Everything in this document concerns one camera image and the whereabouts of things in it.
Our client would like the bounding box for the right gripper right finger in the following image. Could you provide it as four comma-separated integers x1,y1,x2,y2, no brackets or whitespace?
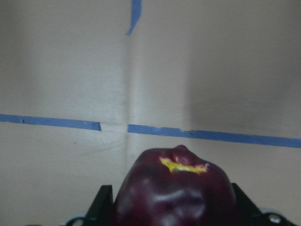
231,183,262,226

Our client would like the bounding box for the dark red apple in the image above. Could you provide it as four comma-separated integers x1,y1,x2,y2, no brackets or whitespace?
112,145,238,226

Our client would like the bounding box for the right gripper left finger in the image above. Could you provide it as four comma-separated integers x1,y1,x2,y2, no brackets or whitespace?
85,185,113,226

